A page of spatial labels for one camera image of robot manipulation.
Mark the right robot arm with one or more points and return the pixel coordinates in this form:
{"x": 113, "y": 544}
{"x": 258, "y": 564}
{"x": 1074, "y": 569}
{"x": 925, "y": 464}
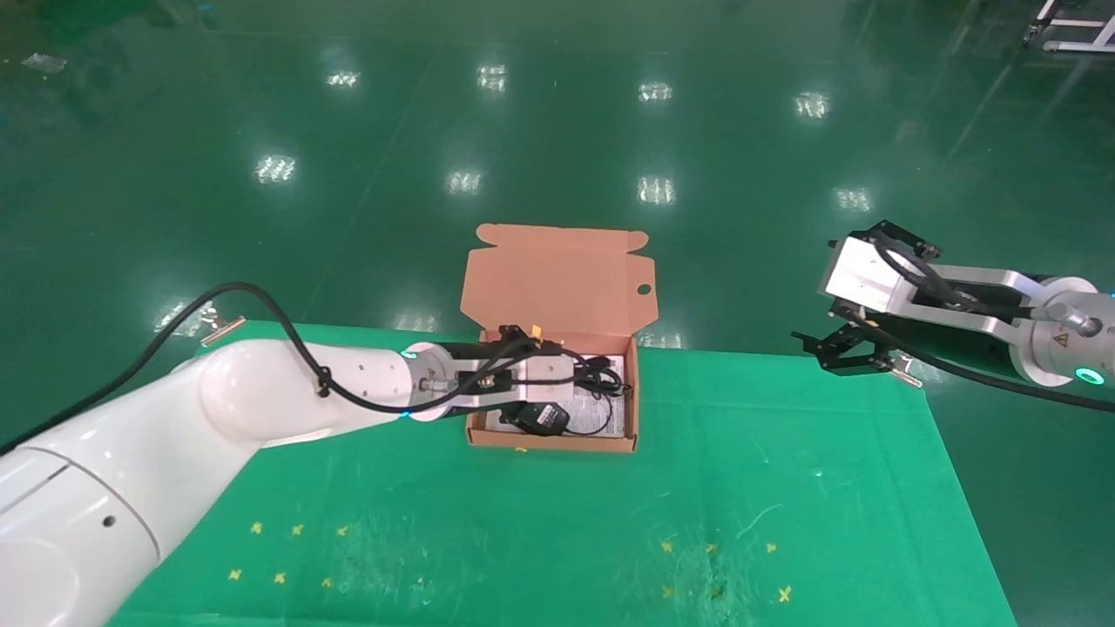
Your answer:
{"x": 1063, "y": 340}

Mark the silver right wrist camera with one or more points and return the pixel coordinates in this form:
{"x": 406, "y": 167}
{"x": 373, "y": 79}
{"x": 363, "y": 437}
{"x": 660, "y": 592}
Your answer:
{"x": 858, "y": 274}

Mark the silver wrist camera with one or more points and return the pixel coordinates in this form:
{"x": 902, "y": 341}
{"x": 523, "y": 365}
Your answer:
{"x": 858, "y": 274}
{"x": 549, "y": 370}

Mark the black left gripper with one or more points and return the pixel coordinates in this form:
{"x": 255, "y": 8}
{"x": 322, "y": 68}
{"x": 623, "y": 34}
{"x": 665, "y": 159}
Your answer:
{"x": 485, "y": 380}

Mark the green table mat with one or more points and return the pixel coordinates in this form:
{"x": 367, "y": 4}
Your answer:
{"x": 540, "y": 522}

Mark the grey floor debris scrap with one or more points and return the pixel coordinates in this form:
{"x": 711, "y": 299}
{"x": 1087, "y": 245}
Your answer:
{"x": 45, "y": 62}

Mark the right metal table clamp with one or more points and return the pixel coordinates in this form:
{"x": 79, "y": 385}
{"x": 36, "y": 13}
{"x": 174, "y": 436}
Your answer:
{"x": 910, "y": 377}

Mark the orange cardboard box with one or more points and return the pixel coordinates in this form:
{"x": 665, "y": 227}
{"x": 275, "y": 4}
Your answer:
{"x": 557, "y": 287}

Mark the metal table clamp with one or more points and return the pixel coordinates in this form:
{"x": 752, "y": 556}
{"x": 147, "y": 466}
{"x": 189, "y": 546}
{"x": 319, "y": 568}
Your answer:
{"x": 910, "y": 377}
{"x": 222, "y": 328}

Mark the white printed paper leaflet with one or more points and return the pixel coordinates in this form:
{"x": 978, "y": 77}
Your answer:
{"x": 592, "y": 418}

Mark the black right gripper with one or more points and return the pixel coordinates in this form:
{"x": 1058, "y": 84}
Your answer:
{"x": 967, "y": 357}

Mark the white metal rack frame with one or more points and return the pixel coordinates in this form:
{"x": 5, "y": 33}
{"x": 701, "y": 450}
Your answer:
{"x": 1076, "y": 23}

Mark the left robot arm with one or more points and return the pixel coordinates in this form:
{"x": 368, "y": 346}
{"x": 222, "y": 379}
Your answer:
{"x": 261, "y": 392}

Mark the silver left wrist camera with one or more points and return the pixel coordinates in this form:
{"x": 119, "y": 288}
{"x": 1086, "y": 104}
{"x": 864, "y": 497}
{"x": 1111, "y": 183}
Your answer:
{"x": 549, "y": 370}

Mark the left metal table clamp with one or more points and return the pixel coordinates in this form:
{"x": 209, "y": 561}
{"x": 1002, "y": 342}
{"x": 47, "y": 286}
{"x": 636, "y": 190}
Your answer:
{"x": 222, "y": 328}

